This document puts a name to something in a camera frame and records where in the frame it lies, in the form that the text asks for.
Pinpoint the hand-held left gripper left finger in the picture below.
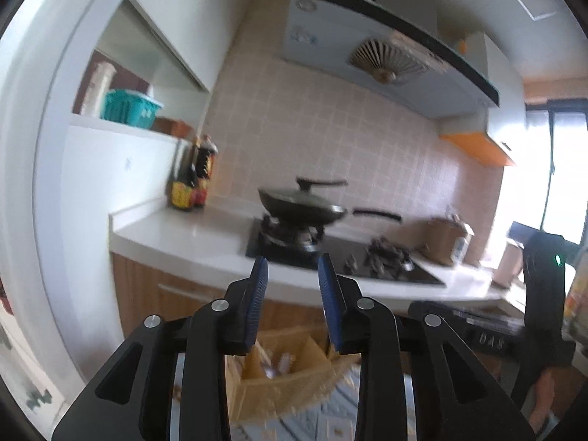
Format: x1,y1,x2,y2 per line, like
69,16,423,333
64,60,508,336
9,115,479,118
51,255,269,441

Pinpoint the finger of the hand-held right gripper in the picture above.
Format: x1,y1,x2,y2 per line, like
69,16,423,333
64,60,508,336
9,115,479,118
408,301,461,328

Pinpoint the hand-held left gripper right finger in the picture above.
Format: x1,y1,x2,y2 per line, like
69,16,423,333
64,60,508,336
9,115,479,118
318,252,536,441

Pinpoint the tan woven utensil holder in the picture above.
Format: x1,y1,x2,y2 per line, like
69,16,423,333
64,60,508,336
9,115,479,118
227,326,363,423

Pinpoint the person's right forearm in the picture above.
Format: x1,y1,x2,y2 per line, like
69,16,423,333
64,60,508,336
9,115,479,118
528,367,577,437

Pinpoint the white container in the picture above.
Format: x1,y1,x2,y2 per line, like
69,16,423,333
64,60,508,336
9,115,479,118
493,234,525,288

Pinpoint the black gas stove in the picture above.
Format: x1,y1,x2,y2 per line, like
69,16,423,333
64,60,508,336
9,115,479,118
245,216,447,288

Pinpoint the beige rice cooker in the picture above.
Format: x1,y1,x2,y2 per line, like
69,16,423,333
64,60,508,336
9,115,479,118
425,216,476,267

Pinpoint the black wok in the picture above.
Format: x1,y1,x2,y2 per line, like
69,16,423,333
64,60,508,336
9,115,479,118
258,187,404,229

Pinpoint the wooden kitchen cabinet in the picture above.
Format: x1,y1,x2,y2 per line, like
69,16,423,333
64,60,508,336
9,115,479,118
110,252,506,380

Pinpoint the blue patterned tablecloth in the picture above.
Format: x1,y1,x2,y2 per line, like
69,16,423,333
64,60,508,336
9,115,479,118
172,367,420,441

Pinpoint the window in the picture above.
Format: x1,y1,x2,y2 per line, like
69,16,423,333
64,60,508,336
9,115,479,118
524,96,588,251

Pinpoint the dark sauce bottle yellow label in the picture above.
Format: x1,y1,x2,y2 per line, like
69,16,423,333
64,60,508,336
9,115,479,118
171,140,199,213

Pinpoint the dark sauce bottle red label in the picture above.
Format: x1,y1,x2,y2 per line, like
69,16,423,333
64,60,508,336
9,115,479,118
195,135,219,209

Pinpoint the teal plastic basket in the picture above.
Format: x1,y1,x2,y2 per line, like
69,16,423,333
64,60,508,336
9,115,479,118
103,89,164,129

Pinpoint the white jug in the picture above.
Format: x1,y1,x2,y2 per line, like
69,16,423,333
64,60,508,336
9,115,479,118
82,62,114,118

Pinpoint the range hood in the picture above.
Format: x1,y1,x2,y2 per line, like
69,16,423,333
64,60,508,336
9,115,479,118
280,0,501,120

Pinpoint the wok lid with black handle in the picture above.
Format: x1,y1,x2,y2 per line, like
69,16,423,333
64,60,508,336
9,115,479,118
259,177,348,207

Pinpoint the orange wall cabinet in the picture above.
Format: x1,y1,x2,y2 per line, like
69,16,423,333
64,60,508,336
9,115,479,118
438,32,517,168

